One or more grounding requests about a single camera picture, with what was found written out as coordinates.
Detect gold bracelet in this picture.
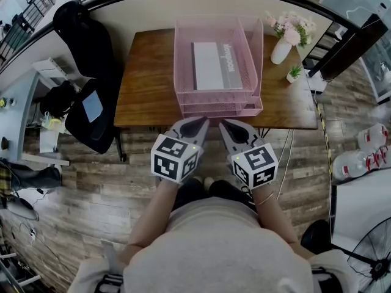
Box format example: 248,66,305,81
255,190,275,206

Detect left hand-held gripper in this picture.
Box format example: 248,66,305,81
150,116,211,184

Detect person's grey shirt torso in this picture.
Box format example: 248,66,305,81
67,195,361,293

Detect yellow green item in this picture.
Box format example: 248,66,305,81
41,111,65,131

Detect pink letter tray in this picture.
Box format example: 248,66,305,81
173,14,265,118

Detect blue pad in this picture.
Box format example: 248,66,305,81
81,90,104,123

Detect grey metal balustrade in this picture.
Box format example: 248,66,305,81
0,0,77,63

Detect glass display cabinet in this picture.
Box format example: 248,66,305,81
359,38,391,104

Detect wooden table with metal legs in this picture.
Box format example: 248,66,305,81
113,29,319,161

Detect yellow black striped floor tape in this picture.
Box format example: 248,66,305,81
316,102,334,176

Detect small white side table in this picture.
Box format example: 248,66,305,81
39,126,59,154

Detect person's right forearm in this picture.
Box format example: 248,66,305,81
252,183,302,250

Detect white vase with pink flowers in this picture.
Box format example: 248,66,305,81
265,10,317,65

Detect white cable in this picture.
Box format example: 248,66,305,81
276,129,296,201

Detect white metal frame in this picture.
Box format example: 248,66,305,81
0,251,42,290

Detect black floor cable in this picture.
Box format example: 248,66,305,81
0,187,74,274

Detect black standing fan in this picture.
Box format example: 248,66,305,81
301,217,391,293

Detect grey plastic seat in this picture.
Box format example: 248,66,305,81
5,198,39,221

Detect dark brown post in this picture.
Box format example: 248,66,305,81
320,13,389,81

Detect black backpack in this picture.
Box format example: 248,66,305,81
38,80,77,118

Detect person's left forearm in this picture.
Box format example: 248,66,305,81
119,178,181,264

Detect light blue desk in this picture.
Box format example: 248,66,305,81
0,71,71,167

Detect black office chair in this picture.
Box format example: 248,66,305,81
52,1,128,161

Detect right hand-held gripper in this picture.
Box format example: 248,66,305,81
218,120,280,190

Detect person's legs in black trousers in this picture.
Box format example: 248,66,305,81
172,177,257,213

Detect large clear water bottle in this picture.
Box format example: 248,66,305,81
331,150,370,179
357,123,389,151
366,145,389,170

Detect small potted green plant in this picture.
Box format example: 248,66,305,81
285,65,303,84

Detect grey and white notebook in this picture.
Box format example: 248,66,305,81
191,41,244,92

